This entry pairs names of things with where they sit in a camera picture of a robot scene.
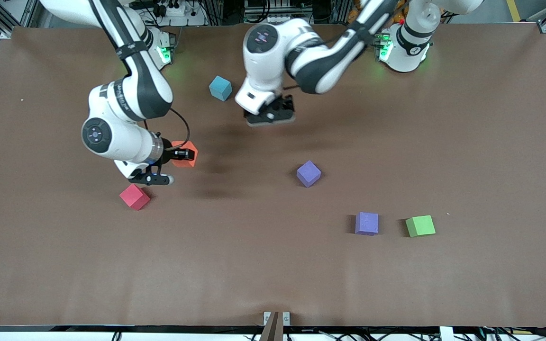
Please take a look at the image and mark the orange foam block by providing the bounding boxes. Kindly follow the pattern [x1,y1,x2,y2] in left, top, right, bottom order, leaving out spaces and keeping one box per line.
[171,141,199,168]

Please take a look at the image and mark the red foam block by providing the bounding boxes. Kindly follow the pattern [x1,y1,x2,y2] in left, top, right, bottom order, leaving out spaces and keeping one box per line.
[119,184,151,211]

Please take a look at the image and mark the teal foam block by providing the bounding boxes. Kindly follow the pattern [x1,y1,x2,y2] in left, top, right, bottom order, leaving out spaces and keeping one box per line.
[209,75,233,102]

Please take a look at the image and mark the purple foam block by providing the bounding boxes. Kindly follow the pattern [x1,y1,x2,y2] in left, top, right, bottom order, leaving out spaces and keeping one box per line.
[355,212,379,236]
[296,160,322,188]

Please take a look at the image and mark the grey electronics box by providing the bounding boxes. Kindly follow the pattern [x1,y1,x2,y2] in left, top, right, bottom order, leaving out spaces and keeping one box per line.
[244,0,285,22]

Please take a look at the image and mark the white power strip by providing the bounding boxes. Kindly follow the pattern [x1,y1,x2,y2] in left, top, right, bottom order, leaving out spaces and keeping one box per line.
[159,0,189,18]

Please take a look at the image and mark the orange plastic object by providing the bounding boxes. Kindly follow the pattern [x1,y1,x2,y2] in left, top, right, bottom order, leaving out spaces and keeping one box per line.
[389,0,409,24]

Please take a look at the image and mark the green foam block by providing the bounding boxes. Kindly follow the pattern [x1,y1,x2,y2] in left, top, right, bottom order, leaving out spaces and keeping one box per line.
[405,215,436,238]

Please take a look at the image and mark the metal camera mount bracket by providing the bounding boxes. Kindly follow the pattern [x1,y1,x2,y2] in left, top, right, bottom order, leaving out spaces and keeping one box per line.
[260,311,291,341]

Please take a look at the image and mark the black cable bundle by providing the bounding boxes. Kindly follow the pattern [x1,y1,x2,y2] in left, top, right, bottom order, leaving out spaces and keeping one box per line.
[254,328,546,341]

